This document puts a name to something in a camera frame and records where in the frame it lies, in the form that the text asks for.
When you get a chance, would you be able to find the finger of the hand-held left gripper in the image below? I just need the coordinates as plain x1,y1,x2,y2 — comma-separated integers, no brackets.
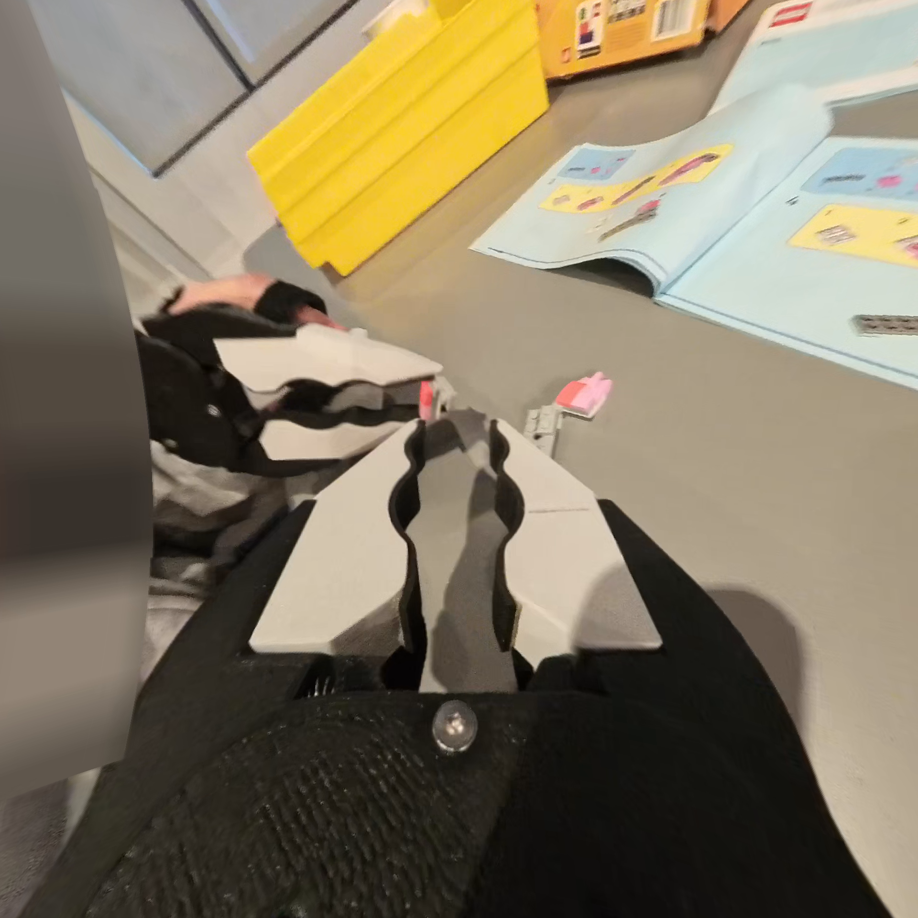
254,383,431,476
214,325,446,395

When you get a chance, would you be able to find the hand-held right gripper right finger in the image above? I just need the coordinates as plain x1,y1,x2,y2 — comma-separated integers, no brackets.
491,418,664,669

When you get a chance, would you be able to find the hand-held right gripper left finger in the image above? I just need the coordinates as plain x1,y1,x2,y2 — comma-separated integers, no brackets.
246,420,433,684

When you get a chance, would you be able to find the grey desk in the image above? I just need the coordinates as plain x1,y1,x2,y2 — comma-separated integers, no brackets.
61,29,918,918

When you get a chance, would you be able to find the person's left hand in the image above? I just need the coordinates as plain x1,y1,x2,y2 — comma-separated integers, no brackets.
175,273,347,332

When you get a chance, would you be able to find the grey clothing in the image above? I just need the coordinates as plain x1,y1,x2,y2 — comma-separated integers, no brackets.
147,445,317,689

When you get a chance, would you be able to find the yellow plastic bin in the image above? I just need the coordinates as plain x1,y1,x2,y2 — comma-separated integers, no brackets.
246,0,552,278

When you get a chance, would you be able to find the open light blue instruction booklet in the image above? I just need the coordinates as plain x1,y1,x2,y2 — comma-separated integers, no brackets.
470,82,918,392

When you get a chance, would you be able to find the orange toy set box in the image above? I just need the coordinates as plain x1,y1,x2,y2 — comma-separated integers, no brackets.
534,0,753,81

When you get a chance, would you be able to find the closed booklet red bird cover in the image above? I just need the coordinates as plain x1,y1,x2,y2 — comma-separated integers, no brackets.
710,0,918,119

